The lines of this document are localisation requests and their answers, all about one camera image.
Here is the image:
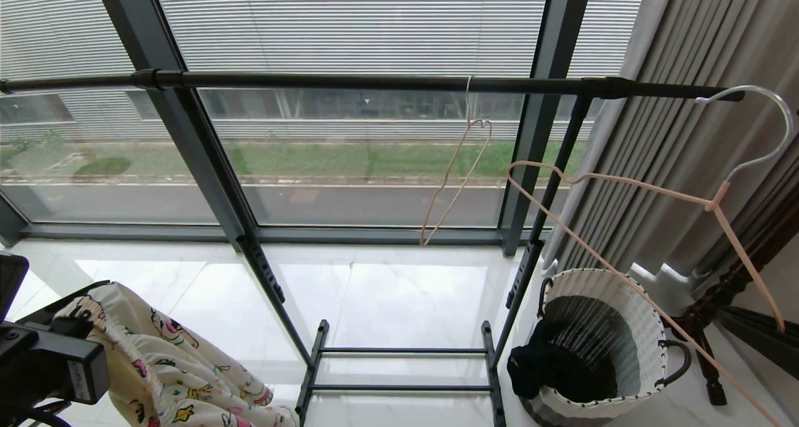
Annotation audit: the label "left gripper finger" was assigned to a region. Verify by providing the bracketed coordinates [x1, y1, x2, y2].
[17, 282, 113, 337]

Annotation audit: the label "cream printed garment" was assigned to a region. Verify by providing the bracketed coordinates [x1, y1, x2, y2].
[53, 282, 299, 427]

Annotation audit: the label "pink clothes hanger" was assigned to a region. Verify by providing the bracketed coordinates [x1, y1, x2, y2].
[419, 76, 493, 248]
[506, 84, 795, 427]

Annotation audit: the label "black clothes rack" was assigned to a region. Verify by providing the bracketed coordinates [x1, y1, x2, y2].
[0, 69, 748, 427]

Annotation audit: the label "white laundry basket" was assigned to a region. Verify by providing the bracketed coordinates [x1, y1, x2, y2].
[520, 267, 693, 425]

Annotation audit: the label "window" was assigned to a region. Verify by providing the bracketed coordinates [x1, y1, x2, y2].
[0, 0, 651, 257]

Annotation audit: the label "black garment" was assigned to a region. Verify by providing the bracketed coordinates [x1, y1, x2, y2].
[506, 318, 620, 404]

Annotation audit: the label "beige curtain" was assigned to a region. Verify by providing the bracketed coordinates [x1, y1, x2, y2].
[542, 0, 799, 293]

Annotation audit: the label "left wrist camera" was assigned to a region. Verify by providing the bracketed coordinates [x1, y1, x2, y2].
[0, 324, 111, 408]

